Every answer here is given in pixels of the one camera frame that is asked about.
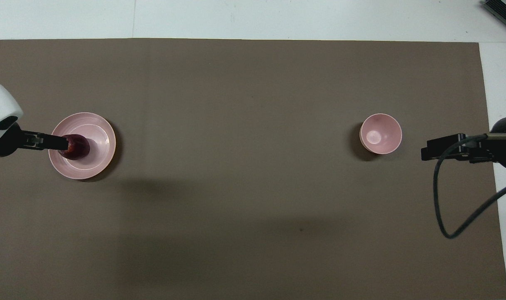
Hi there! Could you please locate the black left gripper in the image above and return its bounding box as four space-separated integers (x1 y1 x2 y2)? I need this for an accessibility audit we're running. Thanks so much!
0 123 69 158

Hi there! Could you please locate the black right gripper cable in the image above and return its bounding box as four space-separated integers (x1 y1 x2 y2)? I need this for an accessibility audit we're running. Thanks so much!
433 132 506 239

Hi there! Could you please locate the dark grey ribbed device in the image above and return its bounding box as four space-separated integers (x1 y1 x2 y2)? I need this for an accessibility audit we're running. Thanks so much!
482 0 506 36

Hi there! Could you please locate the pink bowl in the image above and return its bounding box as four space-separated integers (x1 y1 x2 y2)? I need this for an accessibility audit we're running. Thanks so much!
359 113 403 155

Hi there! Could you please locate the dark red apple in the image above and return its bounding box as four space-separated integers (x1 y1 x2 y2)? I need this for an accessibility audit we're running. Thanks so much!
58 134 90 161

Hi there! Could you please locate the brown table mat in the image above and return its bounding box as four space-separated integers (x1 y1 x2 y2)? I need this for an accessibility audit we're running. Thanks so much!
0 38 506 300

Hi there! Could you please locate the pink plate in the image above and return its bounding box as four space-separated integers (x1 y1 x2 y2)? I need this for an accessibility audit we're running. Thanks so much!
48 112 117 180

